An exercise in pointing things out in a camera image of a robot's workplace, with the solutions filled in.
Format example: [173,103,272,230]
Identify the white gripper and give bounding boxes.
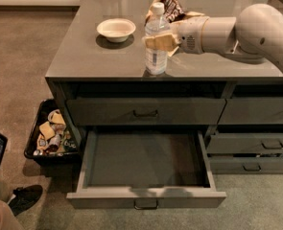
[143,16,208,54]

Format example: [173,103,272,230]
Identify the clear plastic water bottle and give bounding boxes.
[145,2,170,76]

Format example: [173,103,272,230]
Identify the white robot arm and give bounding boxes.
[143,4,283,74]

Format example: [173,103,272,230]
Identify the grey cabinet with counter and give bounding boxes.
[46,0,283,173]

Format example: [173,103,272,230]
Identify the top left drawer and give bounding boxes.
[66,98,225,126]

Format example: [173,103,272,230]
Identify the middle right drawer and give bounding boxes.
[207,133,283,154]

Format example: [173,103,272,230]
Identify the open middle left drawer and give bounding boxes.
[67,130,226,210]

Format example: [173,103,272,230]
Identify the bottom right drawer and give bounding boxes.
[209,157,283,174]

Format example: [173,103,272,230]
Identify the brown sea salt snack bag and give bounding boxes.
[145,0,204,57]

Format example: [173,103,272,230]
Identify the white paper bowl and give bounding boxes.
[97,18,136,43]

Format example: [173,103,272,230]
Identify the black bin with snacks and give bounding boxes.
[24,99,79,165]

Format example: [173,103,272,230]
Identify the black shoe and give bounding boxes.
[9,185,43,216]

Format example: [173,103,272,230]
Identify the person's knee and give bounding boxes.
[0,200,24,230]

